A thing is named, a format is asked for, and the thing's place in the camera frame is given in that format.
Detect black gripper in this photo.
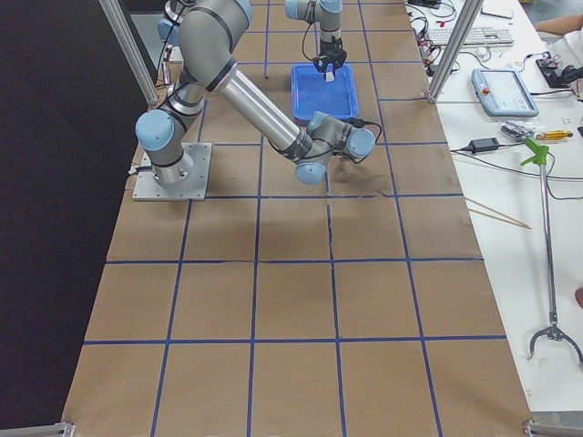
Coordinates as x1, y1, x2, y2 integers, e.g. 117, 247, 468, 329
313, 38, 346, 81

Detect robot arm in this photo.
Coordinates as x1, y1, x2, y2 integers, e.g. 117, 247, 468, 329
158, 1, 347, 82
136, 1, 376, 188

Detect blue plastic tray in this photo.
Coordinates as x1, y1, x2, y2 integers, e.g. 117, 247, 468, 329
291, 64, 360, 126

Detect white keyboard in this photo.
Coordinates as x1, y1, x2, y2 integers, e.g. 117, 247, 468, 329
427, 27, 515, 46

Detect black power adapter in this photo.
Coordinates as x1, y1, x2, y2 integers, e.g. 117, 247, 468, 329
467, 137, 500, 154

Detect teach pendant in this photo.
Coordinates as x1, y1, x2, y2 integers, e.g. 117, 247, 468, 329
471, 68, 539, 118

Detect yellow tool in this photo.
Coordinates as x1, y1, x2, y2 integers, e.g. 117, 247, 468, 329
536, 130, 573, 141

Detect wooden chopstick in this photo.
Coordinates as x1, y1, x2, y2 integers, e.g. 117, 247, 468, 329
465, 197, 531, 229

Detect aluminium frame post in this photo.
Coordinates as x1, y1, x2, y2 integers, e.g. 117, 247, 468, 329
426, 0, 483, 104

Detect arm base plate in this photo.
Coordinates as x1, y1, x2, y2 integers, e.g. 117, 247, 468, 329
132, 142, 212, 201

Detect green handled reacher grabber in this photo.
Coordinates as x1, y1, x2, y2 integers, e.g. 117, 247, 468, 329
520, 137, 582, 369

